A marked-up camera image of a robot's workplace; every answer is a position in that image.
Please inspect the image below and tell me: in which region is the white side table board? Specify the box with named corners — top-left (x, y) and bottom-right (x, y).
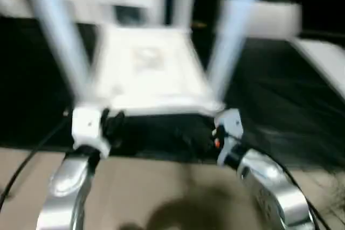
top-left (292, 37), bottom-right (345, 99)

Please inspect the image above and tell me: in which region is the white plastic chair shell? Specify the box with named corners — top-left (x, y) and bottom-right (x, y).
top-left (220, 0), bottom-right (302, 38)

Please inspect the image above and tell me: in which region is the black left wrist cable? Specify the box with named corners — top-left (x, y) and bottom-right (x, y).
top-left (0, 111), bottom-right (73, 206)

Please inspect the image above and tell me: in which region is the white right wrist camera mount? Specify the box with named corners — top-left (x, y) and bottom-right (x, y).
top-left (214, 108), bottom-right (245, 166)

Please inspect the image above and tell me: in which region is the white plastic table top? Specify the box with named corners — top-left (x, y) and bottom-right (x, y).
top-left (77, 24), bottom-right (227, 117)

